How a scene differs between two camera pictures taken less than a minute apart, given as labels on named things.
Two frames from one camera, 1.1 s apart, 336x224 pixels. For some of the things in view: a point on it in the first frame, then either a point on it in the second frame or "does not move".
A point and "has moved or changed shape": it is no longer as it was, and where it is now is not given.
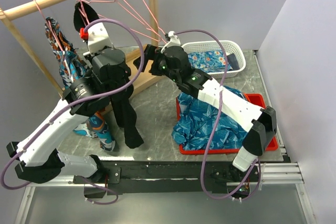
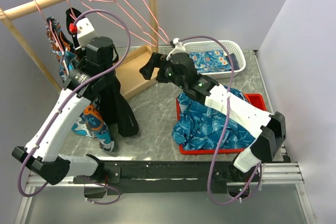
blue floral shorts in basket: [210, 61] does not move
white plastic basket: [234, 47] does not move
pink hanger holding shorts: [50, 26] does not move
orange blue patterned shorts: [72, 70] does not move
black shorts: [122, 104] has moved or changed shape
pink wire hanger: [80, 0] -> [73, 17]
